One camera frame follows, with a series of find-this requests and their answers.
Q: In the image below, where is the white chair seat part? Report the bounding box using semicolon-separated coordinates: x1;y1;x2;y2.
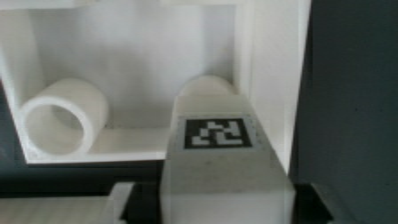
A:
0;0;244;164

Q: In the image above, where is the white U-shaped fence frame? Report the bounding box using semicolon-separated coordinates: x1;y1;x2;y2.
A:
235;0;313;170

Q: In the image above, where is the white chair leg block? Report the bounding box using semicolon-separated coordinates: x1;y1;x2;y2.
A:
159;94;297;224

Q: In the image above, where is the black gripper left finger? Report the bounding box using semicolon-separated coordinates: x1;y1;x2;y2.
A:
96;181;162;224

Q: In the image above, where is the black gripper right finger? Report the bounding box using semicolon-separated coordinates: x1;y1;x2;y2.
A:
292;183;350;224

